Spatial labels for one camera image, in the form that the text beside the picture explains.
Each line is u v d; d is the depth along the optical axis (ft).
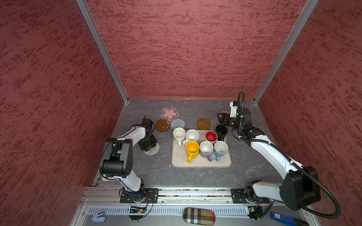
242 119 2.00
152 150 2.94
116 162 1.52
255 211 2.35
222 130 3.06
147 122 2.57
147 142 2.58
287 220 2.15
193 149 2.97
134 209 2.39
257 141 1.82
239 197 2.43
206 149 2.96
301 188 1.32
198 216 2.15
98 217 2.19
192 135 3.12
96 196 2.48
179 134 3.08
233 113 2.37
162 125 3.40
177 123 3.42
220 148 2.88
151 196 2.43
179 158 2.84
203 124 3.49
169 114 3.64
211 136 3.09
